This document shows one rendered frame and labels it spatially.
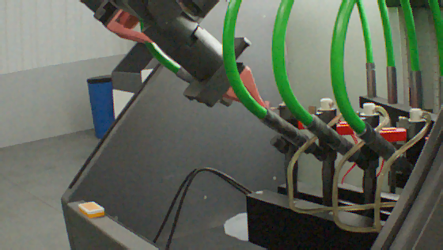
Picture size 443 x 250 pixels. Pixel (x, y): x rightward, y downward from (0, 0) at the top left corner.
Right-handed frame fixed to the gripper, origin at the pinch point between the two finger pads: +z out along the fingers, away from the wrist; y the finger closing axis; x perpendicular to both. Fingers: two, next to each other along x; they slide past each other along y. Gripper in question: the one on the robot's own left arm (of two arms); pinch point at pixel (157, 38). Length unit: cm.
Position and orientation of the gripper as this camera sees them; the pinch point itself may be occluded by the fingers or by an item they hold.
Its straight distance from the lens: 82.7
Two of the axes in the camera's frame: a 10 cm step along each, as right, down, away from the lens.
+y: 1.3, 0.4, 9.9
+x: -6.3, 7.8, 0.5
